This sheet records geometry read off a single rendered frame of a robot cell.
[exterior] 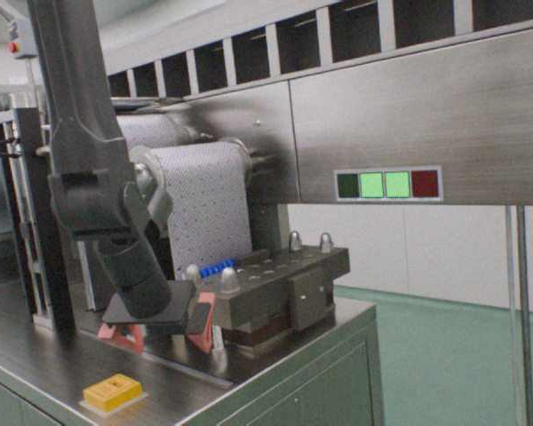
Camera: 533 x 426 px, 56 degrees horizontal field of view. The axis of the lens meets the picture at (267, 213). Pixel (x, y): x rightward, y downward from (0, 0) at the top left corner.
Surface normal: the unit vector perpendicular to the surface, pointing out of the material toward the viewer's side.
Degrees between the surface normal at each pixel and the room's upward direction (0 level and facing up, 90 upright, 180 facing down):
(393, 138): 90
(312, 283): 90
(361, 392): 90
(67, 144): 94
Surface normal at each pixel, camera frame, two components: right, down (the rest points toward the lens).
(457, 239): -0.66, 0.18
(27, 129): 0.74, 0.02
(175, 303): -0.20, -0.77
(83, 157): -0.20, 0.23
